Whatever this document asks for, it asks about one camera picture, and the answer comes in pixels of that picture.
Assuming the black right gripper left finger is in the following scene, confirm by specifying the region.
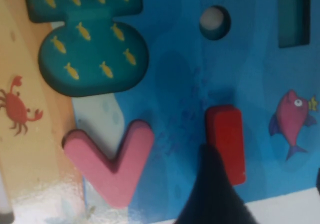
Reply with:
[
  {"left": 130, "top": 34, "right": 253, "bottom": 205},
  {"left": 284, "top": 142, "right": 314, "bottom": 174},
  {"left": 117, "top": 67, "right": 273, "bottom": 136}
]
[{"left": 174, "top": 144, "right": 255, "bottom": 224}]

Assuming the red minus sign piece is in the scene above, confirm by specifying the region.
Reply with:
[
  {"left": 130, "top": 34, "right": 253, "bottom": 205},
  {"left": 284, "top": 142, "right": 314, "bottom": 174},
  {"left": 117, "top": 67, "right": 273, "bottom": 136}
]
[{"left": 204, "top": 105, "right": 247, "bottom": 186}]

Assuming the colourful wooden puzzle board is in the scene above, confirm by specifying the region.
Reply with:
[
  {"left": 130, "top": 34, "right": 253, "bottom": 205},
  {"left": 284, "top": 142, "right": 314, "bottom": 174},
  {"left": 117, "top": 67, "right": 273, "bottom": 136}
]
[{"left": 0, "top": 0, "right": 320, "bottom": 224}]

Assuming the pink greater-than sign piece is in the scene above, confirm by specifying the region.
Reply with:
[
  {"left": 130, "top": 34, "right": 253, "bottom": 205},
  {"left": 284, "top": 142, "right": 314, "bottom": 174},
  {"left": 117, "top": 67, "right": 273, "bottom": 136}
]
[{"left": 62, "top": 120, "right": 155, "bottom": 207}]

